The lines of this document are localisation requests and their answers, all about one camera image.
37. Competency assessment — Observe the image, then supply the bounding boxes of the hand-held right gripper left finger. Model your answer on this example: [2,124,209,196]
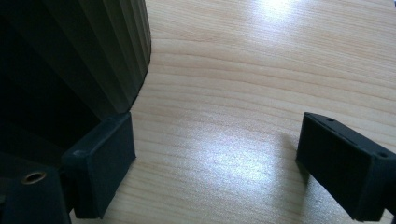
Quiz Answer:
[61,111,137,219]

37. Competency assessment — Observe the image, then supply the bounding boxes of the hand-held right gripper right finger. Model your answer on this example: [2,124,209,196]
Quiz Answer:
[295,111,396,222]

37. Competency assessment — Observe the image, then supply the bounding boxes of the dark ribbed trash bin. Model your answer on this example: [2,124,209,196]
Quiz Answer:
[0,0,152,169]

